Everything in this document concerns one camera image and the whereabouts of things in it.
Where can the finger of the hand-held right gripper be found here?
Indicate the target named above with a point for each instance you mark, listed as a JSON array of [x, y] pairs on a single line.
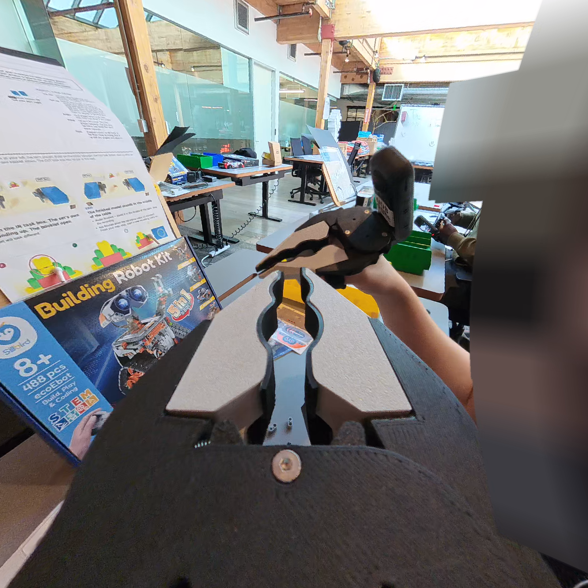
[[301, 240], [321, 264]]

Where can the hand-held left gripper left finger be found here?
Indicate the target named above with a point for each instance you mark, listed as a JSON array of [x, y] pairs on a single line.
[[220, 358]]

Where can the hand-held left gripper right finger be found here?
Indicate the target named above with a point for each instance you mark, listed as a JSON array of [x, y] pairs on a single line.
[[356, 363]]

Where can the person's right forearm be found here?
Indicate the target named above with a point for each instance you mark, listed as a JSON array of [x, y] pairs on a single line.
[[427, 340]]

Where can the wooden office desk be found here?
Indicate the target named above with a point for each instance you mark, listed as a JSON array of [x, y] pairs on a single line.
[[303, 159], [197, 189], [248, 173]]

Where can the person's right hand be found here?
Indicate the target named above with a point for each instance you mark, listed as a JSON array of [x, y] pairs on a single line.
[[374, 278]]

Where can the black can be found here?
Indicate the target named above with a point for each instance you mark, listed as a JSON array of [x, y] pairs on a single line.
[[365, 198]]

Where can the yellow flat object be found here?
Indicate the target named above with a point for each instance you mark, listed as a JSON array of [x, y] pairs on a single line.
[[349, 301]]

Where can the large green plastic bin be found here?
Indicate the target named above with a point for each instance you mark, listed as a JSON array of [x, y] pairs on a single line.
[[409, 255]]

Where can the cardboard sheet board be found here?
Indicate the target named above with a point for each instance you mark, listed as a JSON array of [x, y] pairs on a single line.
[[339, 177]]

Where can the blue robot kit booklet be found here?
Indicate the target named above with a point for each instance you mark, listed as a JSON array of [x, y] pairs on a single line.
[[291, 341]]

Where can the white power strip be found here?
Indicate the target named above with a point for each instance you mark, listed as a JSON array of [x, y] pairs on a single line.
[[217, 251]]

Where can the black office chair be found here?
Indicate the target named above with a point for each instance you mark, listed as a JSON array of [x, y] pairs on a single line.
[[297, 151]]

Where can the small cardboard box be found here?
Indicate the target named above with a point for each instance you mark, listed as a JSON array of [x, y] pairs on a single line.
[[274, 152]]

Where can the toy car box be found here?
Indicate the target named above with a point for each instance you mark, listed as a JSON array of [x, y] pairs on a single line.
[[238, 162]]

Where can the black bag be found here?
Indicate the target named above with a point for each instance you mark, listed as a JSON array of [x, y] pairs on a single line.
[[246, 153]]

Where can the whiteboard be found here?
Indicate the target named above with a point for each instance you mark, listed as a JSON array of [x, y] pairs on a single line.
[[419, 133]]

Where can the small blue bin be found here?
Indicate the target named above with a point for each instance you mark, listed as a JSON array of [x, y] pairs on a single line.
[[214, 158]]

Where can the small green bin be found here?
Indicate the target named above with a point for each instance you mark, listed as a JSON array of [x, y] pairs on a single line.
[[195, 160]]

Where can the blue robot kit box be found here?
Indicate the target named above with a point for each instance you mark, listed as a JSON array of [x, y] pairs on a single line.
[[82, 330]]

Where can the open cardboard box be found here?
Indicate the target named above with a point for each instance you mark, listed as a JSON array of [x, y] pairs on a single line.
[[167, 156]]

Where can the printed instruction sheet board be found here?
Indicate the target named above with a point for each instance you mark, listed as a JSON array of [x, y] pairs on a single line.
[[59, 160]]

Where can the slim wooden post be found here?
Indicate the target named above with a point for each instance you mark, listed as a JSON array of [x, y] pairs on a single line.
[[370, 105], [324, 82]]

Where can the thick wooden post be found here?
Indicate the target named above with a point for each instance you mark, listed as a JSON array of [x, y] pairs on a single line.
[[140, 69]]

